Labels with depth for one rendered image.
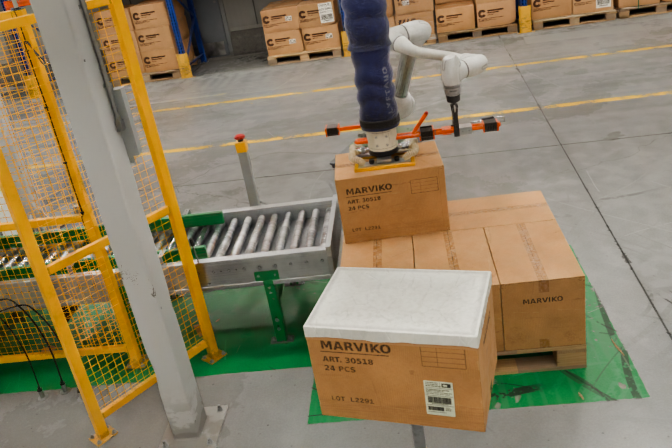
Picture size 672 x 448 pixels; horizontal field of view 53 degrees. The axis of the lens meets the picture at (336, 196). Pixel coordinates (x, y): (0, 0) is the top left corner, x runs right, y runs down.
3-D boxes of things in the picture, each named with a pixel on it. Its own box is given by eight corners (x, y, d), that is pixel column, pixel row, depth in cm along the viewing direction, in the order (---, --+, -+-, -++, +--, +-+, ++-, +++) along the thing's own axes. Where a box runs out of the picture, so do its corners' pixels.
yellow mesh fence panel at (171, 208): (98, 447, 347) (-63, 37, 263) (88, 439, 354) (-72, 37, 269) (227, 353, 403) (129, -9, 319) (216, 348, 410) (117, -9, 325)
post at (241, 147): (264, 275, 482) (234, 143, 441) (266, 270, 488) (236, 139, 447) (274, 274, 481) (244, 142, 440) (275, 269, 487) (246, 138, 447)
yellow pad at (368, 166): (354, 173, 378) (353, 164, 376) (355, 166, 387) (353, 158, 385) (415, 165, 374) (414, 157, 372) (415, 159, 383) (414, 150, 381)
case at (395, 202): (345, 244, 389) (334, 180, 373) (345, 213, 426) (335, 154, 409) (450, 230, 385) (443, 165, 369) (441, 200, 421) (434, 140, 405)
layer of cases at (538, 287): (348, 365, 353) (336, 300, 337) (355, 267, 443) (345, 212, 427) (585, 344, 339) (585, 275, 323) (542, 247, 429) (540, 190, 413)
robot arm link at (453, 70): (450, 87, 362) (470, 81, 368) (448, 59, 356) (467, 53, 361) (438, 84, 371) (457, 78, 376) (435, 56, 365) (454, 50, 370)
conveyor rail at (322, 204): (7, 263, 470) (-2, 239, 463) (11, 259, 475) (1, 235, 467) (337, 226, 443) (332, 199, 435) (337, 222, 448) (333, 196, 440)
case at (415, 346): (321, 415, 253) (302, 326, 237) (352, 348, 288) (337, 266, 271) (485, 433, 233) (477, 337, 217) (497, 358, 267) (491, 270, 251)
